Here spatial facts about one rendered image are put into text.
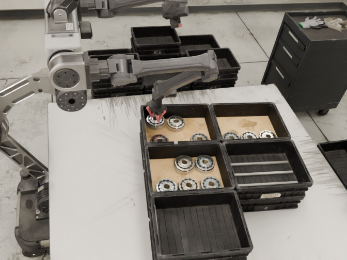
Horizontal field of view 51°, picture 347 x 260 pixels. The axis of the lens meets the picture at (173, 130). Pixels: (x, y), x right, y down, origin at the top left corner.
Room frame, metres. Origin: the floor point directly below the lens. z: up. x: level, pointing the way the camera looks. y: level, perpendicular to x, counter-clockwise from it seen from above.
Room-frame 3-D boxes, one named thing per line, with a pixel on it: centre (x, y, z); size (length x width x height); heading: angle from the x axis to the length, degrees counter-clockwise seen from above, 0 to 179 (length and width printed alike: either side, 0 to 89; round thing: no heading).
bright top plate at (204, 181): (1.07, -0.22, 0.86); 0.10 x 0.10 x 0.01
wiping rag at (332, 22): (2.92, -1.25, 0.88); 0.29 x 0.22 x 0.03; 110
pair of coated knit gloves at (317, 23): (2.87, -1.02, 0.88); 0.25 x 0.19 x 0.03; 110
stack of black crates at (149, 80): (2.43, 0.14, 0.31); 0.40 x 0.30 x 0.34; 110
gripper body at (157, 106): (1.45, 0.11, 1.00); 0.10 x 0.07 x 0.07; 51
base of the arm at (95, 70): (1.09, 0.32, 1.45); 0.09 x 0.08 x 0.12; 20
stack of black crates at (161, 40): (2.80, 0.27, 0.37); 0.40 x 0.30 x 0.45; 110
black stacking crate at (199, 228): (0.82, -0.17, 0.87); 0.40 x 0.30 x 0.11; 104
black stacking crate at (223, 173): (1.11, -0.10, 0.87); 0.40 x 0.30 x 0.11; 104
